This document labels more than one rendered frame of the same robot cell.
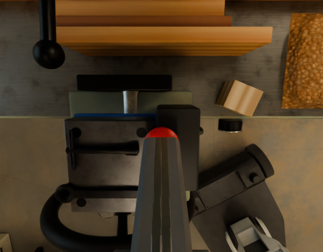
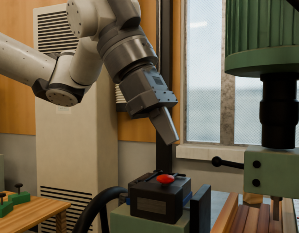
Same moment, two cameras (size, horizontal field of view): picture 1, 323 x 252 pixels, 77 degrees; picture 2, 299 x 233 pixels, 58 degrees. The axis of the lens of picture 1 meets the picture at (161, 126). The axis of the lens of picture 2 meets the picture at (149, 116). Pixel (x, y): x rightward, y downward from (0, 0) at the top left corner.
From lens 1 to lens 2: 0.43 m
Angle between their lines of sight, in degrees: 82
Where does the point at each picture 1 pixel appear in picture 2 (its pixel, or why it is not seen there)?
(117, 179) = (153, 180)
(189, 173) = (142, 187)
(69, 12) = (251, 211)
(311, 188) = not seen: outside the picture
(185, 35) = (221, 218)
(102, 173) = not seen: hidden behind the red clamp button
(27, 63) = not seen: hidden behind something
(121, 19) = (242, 220)
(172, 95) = (185, 220)
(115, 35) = (229, 202)
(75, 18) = (246, 209)
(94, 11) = (250, 217)
